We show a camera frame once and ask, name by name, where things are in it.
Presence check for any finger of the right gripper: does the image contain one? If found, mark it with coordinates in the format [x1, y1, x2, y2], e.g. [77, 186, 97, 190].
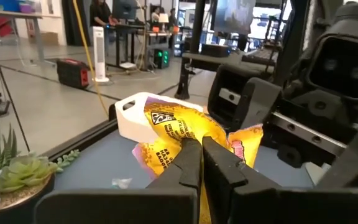
[233, 77, 283, 133]
[316, 123, 358, 189]

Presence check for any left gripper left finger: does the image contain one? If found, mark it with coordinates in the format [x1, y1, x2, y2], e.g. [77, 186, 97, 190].
[34, 138, 203, 224]

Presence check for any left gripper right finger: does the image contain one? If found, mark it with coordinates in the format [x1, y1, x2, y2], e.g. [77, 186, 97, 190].
[202, 136, 358, 224]

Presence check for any green gummy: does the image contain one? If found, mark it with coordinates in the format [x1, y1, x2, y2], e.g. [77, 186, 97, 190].
[111, 177, 134, 190]

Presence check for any yellow Sour Patch candy bag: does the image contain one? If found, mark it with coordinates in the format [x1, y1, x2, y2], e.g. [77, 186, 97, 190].
[131, 96, 264, 224]

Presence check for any black low table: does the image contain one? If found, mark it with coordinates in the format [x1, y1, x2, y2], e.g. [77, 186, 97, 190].
[175, 43, 276, 101]

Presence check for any black pole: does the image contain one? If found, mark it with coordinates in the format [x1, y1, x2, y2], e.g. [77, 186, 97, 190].
[188, 0, 206, 54]

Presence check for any green lit computer tower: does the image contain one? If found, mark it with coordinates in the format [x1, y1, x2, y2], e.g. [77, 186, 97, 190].
[153, 48, 171, 70]

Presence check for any person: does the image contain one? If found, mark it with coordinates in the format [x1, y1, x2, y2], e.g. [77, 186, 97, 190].
[167, 7, 178, 27]
[88, 0, 119, 28]
[150, 6, 163, 24]

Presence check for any black desk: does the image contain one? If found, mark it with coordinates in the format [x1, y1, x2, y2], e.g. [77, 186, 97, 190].
[105, 23, 147, 70]

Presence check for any white tower fan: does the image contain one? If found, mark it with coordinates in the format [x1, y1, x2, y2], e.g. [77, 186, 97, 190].
[91, 26, 111, 83]

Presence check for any black red equipment box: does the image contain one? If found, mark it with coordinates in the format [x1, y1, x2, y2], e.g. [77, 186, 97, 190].
[56, 58, 90, 90]

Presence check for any potted succulent plant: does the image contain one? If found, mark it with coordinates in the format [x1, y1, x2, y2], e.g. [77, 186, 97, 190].
[0, 121, 82, 224]

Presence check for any black desk monitor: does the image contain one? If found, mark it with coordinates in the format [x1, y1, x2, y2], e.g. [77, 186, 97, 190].
[111, 0, 137, 20]

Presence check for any cardboard box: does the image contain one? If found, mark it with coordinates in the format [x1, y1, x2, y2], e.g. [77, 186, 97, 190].
[40, 30, 59, 47]

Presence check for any grey work table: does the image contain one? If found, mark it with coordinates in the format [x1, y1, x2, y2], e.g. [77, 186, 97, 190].
[0, 8, 46, 65]

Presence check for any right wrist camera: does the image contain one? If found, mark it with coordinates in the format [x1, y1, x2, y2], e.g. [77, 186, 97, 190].
[303, 18, 358, 102]

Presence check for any white plastic bin with handles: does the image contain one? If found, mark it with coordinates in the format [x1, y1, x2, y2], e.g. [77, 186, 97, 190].
[114, 91, 204, 144]

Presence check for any large wall screen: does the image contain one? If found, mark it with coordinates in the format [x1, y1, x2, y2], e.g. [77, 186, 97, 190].
[213, 0, 257, 35]

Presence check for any yellow hanging cable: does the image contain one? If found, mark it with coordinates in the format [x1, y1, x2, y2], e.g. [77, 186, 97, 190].
[71, 0, 109, 116]

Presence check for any black hanging cable with coil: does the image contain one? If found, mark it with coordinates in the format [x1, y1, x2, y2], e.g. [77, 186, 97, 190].
[0, 9, 31, 153]

